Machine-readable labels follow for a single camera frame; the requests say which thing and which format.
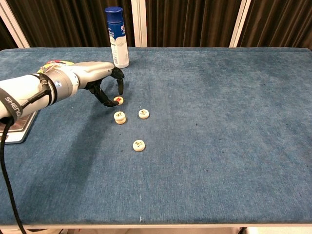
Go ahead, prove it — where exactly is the blue capped white bottle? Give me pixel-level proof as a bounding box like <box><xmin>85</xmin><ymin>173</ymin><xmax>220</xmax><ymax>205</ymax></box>
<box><xmin>104</xmin><ymin>6</ymin><xmax>130</xmax><ymax>69</ymax></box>

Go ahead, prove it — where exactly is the white frame post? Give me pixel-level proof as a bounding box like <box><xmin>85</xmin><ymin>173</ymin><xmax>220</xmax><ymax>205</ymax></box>
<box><xmin>0</xmin><ymin>0</ymin><xmax>30</xmax><ymax>49</ymax></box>
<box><xmin>229</xmin><ymin>0</ymin><xmax>252</xmax><ymax>48</ymax></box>
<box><xmin>131</xmin><ymin>0</ymin><xmax>148</xmax><ymax>48</ymax></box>

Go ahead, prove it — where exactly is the white kitchen scale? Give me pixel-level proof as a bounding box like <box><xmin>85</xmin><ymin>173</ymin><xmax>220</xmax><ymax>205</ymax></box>
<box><xmin>0</xmin><ymin>111</ymin><xmax>39</xmax><ymax>144</ymax></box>

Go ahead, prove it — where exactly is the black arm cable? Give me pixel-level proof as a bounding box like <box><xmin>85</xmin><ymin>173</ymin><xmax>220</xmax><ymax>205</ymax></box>
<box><xmin>0</xmin><ymin>73</ymin><xmax>53</xmax><ymax>234</ymax></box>

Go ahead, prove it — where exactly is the blue table cloth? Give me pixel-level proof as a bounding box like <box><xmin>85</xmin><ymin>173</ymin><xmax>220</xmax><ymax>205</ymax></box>
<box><xmin>0</xmin><ymin>47</ymin><xmax>312</xmax><ymax>226</ymax></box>

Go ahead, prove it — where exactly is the black pleated curtain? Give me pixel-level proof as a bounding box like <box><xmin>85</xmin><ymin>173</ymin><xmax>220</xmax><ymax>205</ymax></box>
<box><xmin>237</xmin><ymin>0</ymin><xmax>312</xmax><ymax>51</ymax></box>
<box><xmin>7</xmin><ymin>0</ymin><xmax>136</xmax><ymax>48</ymax></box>
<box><xmin>0</xmin><ymin>17</ymin><xmax>18</xmax><ymax>51</ymax></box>
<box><xmin>145</xmin><ymin>0</ymin><xmax>242</xmax><ymax>48</ymax></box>

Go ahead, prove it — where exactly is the razor in yellow card package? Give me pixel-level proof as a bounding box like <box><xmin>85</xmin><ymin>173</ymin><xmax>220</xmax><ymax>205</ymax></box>
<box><xmin>36</xmin><ymin>59</ymin><xmax>75</xmax><ymax>74</ymax></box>

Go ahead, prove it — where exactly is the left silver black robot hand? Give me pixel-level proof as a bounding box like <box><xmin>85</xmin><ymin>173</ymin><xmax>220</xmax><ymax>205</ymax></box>
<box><xmin>72</xmin><ymin>61</ymin><xmax>125</xmax><ymax>108</ymax></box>

